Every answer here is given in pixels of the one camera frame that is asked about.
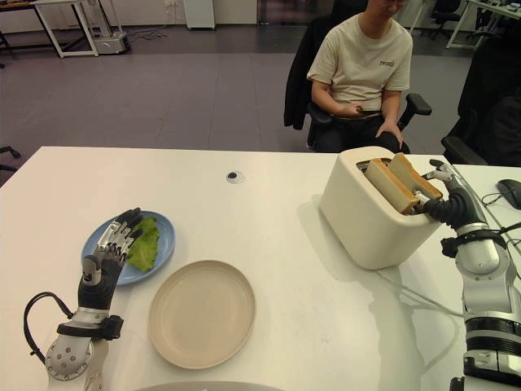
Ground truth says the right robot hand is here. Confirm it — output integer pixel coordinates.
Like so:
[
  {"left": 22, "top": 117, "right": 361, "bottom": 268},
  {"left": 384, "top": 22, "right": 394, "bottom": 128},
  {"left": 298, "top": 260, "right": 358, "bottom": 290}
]
[{"left": 415, "top": 159, "right": 489, "bottom": 236}]

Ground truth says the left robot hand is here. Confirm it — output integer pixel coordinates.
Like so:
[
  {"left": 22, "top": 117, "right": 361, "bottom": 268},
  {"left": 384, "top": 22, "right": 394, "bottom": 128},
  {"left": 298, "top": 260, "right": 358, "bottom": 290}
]
[{"left": 76, "top": 208, "right": 143, "bottom": 323}]

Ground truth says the bread slice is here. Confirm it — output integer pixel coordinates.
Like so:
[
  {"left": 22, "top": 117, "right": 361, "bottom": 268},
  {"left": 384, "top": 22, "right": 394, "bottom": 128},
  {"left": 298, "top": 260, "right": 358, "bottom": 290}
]
[
  {"left": 363, "top": 158, "right": 421, "bottom": 215},
  {"left": 387, "top": 152, "right": 444, "bottom": 201}
]

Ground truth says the black computer mouse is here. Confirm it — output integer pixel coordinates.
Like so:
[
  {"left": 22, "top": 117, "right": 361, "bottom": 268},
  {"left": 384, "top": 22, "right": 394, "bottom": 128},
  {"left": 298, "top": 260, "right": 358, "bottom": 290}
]
[{"left": 496, "top": 178, "right": 521, "bottom": 212}]

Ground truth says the green lettuce leaf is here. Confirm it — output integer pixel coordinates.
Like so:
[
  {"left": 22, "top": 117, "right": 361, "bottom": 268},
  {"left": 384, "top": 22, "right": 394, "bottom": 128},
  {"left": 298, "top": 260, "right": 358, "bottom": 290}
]
[{"left": 126, "top": 217, "right": 160, "bottom": 271}]

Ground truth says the blue plate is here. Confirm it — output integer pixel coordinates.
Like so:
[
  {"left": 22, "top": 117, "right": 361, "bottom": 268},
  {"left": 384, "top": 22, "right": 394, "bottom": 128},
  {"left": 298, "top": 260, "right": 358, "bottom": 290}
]
[{"left": 81, "top": 209, "right": 177, "bottom": 286}]

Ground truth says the cream toaster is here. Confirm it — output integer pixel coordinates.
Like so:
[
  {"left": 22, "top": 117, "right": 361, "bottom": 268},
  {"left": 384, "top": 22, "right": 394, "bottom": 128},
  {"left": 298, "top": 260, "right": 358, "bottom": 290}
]
[{"left": 318, "top": 147, "right": 444, "bottom": 270}]

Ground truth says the cream plate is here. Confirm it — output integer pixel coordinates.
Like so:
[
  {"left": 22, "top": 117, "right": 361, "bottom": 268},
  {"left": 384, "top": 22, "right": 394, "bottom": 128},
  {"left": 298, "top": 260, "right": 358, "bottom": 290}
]
[{"left": 147, "top": 260, "right": 257, "bottom": 371}]

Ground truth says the person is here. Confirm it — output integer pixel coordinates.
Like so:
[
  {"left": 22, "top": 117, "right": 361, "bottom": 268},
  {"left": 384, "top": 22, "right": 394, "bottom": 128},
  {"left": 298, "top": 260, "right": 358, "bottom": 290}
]
[{"left": 306, "top": 0, "right": 414, "bottom": 155}]

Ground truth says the white wheeled machine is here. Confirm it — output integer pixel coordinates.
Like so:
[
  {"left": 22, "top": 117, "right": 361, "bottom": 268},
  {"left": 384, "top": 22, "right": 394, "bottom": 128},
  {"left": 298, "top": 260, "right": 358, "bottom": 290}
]
[{"left": 92, "top": 0, "right": 131, "bottom": 55}]

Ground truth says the black cable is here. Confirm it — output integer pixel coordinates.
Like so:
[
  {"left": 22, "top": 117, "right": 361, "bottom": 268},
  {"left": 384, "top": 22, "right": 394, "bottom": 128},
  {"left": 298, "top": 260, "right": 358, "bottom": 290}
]
[
  {"left": 463, "top": 222, "right": 521, "bottom": 250},
  {"left": 23, "top": 292, "right": 77, "bottom": 364}
]

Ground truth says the white cord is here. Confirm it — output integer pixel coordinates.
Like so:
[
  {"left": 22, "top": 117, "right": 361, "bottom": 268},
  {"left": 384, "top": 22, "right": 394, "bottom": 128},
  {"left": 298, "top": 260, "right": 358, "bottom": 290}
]
[{"left": 374, "top": 266, "right": 466, "bottom": 318}]

